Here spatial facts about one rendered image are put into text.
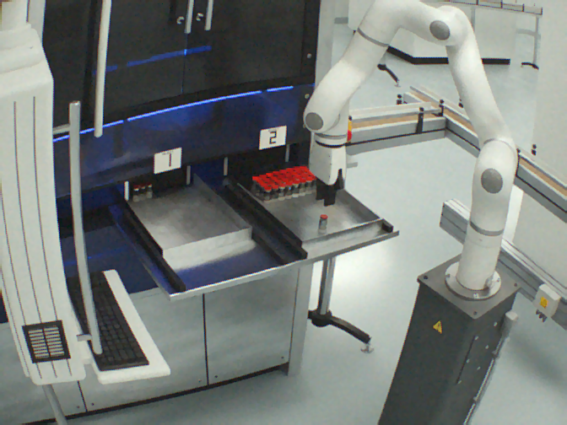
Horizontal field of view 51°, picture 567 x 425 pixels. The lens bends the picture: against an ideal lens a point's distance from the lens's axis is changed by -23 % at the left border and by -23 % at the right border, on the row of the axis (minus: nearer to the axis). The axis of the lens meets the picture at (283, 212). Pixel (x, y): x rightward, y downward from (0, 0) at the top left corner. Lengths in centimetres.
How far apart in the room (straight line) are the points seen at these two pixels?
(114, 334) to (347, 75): 85
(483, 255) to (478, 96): 43
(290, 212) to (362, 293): 130
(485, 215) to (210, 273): 71
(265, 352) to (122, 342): 108
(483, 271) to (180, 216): 86
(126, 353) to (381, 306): 183
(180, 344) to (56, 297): 107
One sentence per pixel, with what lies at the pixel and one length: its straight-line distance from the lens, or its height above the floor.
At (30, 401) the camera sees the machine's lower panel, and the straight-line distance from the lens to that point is 239.
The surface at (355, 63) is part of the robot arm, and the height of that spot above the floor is 139.
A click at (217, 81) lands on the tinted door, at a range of 203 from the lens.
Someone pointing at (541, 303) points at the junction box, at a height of 49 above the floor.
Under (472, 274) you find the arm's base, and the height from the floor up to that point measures 92.
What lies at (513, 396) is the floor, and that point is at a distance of 288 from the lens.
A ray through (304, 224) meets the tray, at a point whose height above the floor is 88.
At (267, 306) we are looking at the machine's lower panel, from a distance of 251.
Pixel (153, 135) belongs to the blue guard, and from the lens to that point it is 199.
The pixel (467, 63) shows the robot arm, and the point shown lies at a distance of 168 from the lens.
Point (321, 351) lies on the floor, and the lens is 297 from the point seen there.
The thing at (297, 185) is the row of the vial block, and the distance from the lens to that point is 215.
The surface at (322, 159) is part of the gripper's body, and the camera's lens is 189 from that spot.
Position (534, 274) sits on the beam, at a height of 55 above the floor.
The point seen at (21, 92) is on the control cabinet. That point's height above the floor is 153.
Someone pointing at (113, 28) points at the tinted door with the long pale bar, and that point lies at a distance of 183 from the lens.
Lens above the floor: 191
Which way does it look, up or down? 29 degrees down
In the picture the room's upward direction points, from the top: 4 degrees clockwise
